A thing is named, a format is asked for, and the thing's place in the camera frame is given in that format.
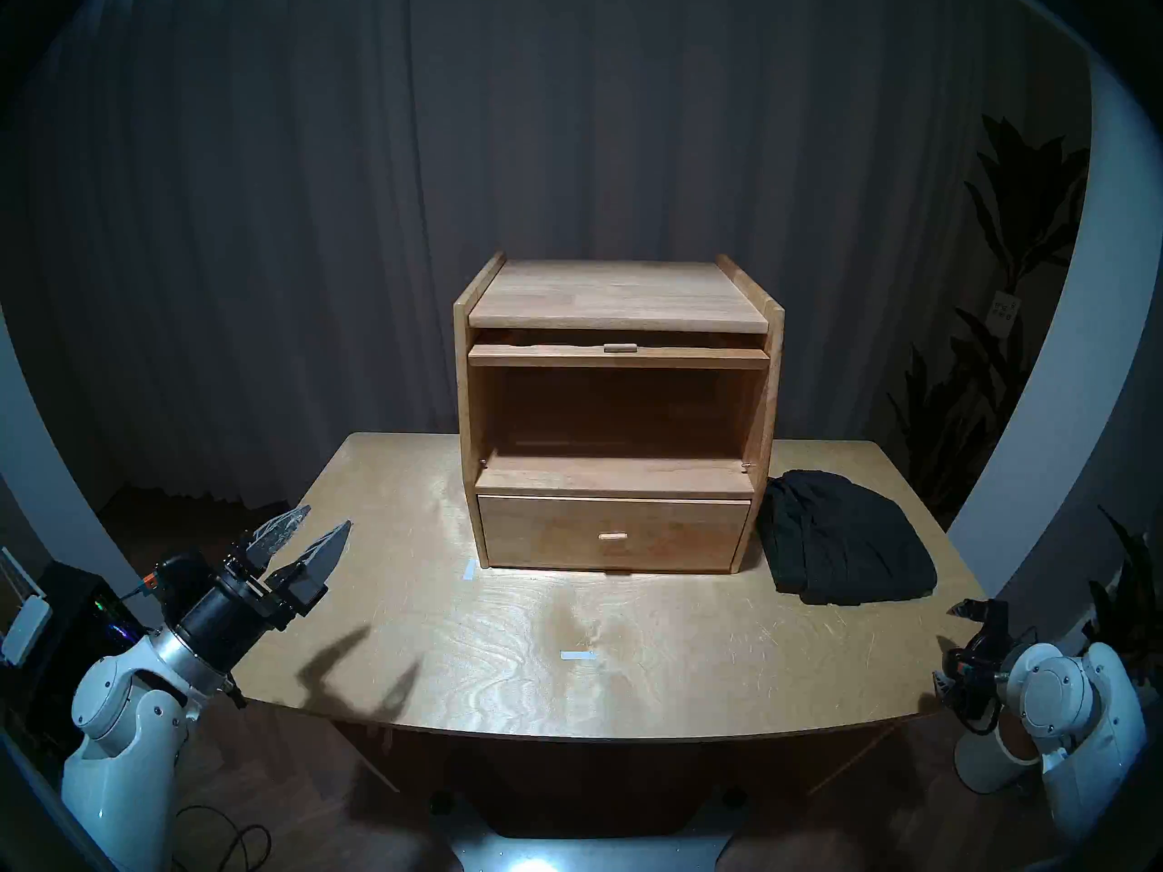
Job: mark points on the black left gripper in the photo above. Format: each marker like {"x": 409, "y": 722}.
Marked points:
{"x": 223, "y": 620}

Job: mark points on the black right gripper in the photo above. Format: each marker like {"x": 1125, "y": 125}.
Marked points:
{"x": 977, "y": 675}

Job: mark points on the dark grey knit pants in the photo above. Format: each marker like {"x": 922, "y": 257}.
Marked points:
{"x": 845, "y": 539}

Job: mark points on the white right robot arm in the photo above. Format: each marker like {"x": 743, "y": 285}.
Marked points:
{"x": 1081, "y": 698}

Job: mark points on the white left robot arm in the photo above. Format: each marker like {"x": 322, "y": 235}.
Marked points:
{"x": 118, "y": 752}

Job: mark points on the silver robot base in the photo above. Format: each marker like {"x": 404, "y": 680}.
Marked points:
{"x": 581, "y": 852}

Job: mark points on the leaning potted plant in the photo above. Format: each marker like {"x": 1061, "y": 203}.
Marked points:
{"x": 1131, "y": 589}

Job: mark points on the white round plant pot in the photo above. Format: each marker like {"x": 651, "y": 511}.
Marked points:
{"x": 986, "y": 766}

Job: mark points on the black computer with lights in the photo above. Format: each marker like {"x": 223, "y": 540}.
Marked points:
{"x": 82, "y": 598}

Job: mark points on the white router with antennas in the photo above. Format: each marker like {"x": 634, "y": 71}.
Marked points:
{"x": 23, "y": 625}

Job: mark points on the white paper plant tag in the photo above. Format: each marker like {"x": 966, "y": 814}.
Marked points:
{"x": 1004, "y": 309}

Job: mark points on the grey pleated curtain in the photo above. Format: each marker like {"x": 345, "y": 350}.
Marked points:
{"x": 273, "y": 198}

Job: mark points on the wooden flip door with knob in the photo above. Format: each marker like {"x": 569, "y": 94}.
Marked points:
{"x": 690, "y": 356}

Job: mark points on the tall dark leafy plant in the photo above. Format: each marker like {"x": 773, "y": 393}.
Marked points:
{"x": 1031, "y": 207}

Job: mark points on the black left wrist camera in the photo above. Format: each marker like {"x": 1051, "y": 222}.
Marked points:
{"x": 182, "y": 578}

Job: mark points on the wooden cabinet frame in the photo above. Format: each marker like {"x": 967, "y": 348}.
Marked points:
{"x": 618, "y": 293}

